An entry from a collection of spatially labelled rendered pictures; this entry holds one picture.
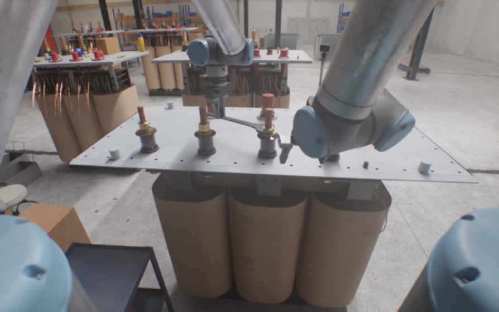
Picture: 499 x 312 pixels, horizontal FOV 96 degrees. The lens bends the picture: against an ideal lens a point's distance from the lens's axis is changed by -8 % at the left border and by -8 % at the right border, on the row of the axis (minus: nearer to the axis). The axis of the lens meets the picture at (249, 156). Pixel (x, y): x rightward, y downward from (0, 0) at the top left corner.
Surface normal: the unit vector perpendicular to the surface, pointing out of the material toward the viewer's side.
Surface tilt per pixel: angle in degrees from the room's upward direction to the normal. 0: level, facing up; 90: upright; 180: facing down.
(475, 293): 59
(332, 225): 90
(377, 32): 102
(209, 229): 90
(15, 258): 5
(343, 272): 90
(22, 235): 5
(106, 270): 0
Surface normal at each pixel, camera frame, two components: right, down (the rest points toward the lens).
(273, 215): -0.09, 0.50
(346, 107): -0.29, 0.70
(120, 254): 0.00, -0.87
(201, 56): -0.35, 0.47
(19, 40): 0.98, 0.15
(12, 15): 0.91, 0.09
